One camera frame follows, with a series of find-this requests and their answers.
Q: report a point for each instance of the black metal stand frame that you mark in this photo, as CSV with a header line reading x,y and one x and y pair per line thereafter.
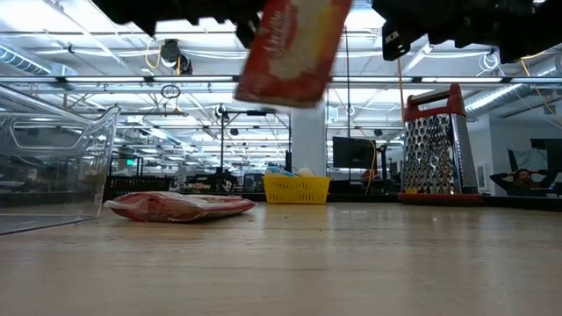
x,y
221,145

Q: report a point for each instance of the blue frosted toy donut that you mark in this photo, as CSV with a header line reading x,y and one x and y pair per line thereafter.
x,y
278,172

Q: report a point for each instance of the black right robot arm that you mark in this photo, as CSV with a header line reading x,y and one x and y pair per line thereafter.
x,y
531,26

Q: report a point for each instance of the silver ventilation duct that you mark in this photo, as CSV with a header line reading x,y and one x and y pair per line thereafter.
x,y
496,96

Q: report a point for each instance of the red snack packet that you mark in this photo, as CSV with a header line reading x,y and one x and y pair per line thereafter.
x,y
175,207
294,52

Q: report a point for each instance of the person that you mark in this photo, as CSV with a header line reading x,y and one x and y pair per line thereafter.
x,y
522,180

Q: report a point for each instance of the yellow plastic basket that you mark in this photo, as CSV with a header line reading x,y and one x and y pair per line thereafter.
x,y
296,189

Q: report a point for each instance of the clear plastic container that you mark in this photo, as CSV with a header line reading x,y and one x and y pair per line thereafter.
x,y
52,175

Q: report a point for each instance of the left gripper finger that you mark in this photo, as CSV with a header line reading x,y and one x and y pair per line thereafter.
x,y
254,30

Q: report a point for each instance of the white square pillar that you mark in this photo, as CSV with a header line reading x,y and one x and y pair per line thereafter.
x,y
309,140

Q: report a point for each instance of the black monitor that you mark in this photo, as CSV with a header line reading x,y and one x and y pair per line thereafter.
x,y
353,153

